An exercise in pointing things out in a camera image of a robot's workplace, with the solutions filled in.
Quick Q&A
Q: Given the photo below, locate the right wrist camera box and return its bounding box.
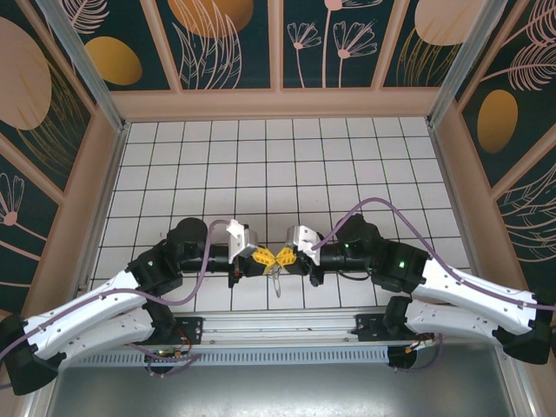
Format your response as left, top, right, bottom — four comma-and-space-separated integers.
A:
284, 224, 322, 258

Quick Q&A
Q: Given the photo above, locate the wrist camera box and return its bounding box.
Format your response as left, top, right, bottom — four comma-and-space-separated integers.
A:
284, 224, 322, 258
225, 219, 260, 261

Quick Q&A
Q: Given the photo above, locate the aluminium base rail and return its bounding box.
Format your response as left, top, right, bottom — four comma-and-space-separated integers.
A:
43, 307, 519, 349

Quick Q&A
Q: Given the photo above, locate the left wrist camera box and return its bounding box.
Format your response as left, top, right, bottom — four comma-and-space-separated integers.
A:
225, 219, 260, 261

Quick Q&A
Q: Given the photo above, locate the small circuit board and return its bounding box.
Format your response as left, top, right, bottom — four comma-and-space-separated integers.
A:
142, 347, 186, 364

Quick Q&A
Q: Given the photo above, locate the aluminium side rail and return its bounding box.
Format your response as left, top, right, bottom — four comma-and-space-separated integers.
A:
427, 124, 486, 308
76, 124, 130, 314

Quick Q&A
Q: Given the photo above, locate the aluminium frame post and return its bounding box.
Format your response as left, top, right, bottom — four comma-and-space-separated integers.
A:
425, 0, 512, 128
36, 0, 131, 134

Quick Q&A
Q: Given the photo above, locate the grey metal sheet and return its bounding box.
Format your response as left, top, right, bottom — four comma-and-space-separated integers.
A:
25, 342, 536, 417

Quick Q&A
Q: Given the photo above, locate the grey slotted cable duct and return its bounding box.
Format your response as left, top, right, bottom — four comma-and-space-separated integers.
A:
60, 346, 390, 367

